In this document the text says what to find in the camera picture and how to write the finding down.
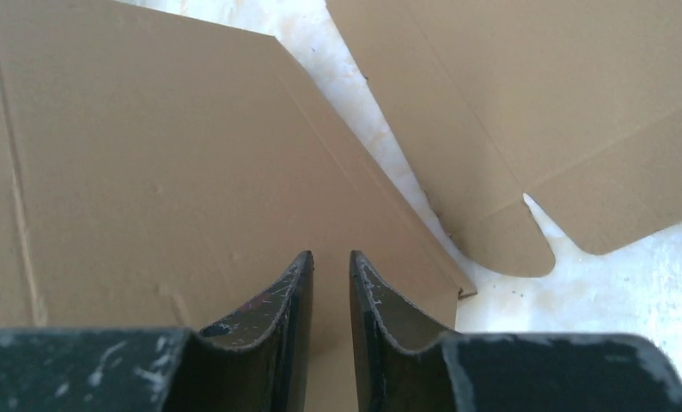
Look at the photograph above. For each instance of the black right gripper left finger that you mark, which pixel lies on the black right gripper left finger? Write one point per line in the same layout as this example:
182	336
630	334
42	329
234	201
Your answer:
253	359

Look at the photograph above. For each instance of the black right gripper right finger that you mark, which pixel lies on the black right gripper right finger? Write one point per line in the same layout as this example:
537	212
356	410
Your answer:
407	361

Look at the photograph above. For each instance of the brown cardboard box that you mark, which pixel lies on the brown cardboard box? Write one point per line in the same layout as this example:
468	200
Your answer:
160	170
575	104

